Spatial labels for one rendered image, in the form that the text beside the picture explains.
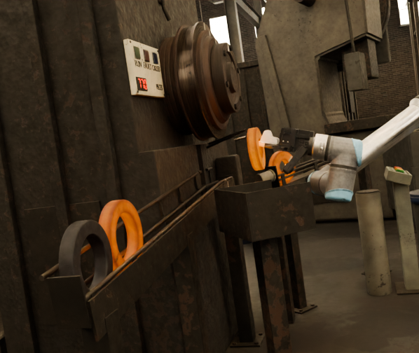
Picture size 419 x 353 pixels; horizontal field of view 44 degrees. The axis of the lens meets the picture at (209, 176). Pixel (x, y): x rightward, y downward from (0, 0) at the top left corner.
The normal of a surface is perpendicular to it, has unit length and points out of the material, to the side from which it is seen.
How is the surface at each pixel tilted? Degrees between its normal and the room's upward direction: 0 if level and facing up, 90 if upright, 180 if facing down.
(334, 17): 90
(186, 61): 75
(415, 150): 90
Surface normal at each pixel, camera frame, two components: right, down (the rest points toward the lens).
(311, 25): -0.50, 0.13
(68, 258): -0.26, -0.29
